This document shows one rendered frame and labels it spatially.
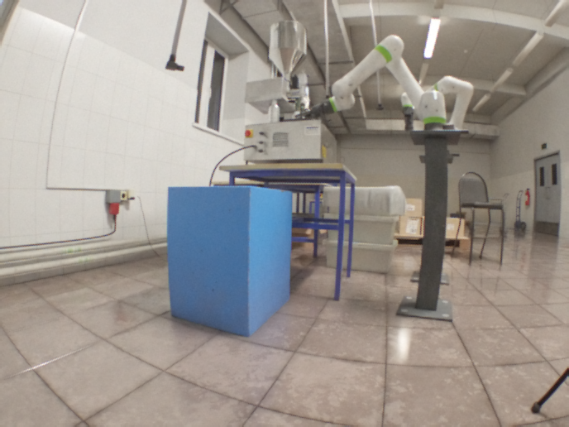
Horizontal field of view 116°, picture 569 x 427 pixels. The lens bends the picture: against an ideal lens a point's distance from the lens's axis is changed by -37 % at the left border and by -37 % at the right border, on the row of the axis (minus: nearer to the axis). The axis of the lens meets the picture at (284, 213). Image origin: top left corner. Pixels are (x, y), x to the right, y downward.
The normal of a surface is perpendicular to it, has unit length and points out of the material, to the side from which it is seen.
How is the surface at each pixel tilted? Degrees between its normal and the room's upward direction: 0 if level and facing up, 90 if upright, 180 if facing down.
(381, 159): 90
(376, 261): 96
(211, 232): 90
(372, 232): 96
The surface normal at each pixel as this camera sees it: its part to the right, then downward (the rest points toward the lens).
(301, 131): -0.33, 0.03
